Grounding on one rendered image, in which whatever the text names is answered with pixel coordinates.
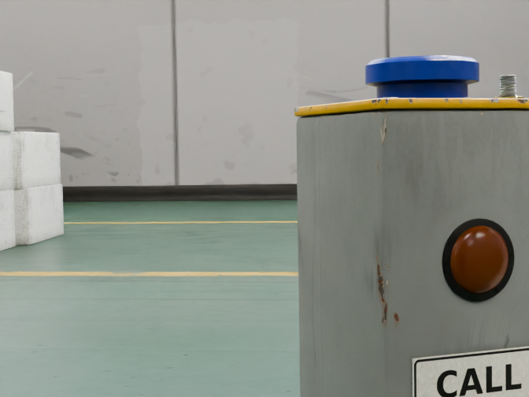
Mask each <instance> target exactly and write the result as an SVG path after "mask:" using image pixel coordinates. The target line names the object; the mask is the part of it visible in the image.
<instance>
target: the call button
mask: <svg viewBox="0 0 529 397"><path fill-rule="evenodd" d="M477 82H479V63H478V62H477V61H476V60H475V59H474V58H470V57H465V56H451V55H426V56H406V57H394V58H380V59H375V60H373V61H370V62H369V63H368V64H367V65H366V66H365V85H368V86H373V87H376V98H384V97H398V98H467V97H468V85H469V84H472V83H477Z"/></svg>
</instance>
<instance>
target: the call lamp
mask: <svg viewBox="0 0 529 397"><path fill-rule="evenodd" d="M450 264H451V270H452V274H453V277H454V279H455V281H456V282H457V283H458V285H459V286H460V287H461V288H463V289H464V290H465V291H467V292H469V293H472V294H475V295H481V294H486V293H488V292H490V291H493V290H494V289H495V288H496V287H497V286H498V285H499V284H500V283H501V282H502V281H503V279H504V278H505V275H506V273H507V271H508V267H509V249H508V247H507V244H506V242H505V240H504V238H503V237H502V236H501V234H500V233H499V232H497V231H496V230H494V229H493V228H490V227H487V226H475V227H473V228H470V229H468V230H467V231H465V232H463V233H462V234H461V235H460V237H459V238H458V239H457V241H456V242H455V244H454V246H453V250H452V254H451V259H450Z"/></svg>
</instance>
